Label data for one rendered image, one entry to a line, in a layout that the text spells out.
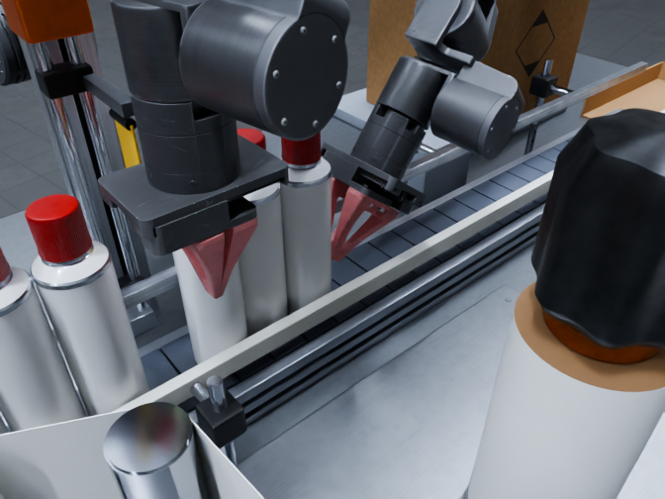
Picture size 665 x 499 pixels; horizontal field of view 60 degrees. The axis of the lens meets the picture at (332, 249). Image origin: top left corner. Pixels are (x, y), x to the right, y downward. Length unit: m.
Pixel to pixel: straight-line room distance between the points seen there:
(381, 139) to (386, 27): 0.53
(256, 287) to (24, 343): 0.19
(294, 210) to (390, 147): 0.11
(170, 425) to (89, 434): 0.04
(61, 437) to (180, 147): 0.16
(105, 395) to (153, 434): 0.22
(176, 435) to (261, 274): 0.26
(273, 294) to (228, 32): 0.30
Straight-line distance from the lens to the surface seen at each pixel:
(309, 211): 0.50
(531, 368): 0.32
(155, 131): 0.34
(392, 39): 1.05
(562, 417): 0.33
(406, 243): 0.69
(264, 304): 0.53
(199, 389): 0.50
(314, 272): 0.54
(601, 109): 1.26
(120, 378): 0.48
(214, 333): 0.50
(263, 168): 0.37
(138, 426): 0.28
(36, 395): 0.46
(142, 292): 0.52
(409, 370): 0.54
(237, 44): 0.27
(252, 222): 0.37
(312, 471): 0.48
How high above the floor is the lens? 1.28
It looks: 37 degrees down
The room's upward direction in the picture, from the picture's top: straight up
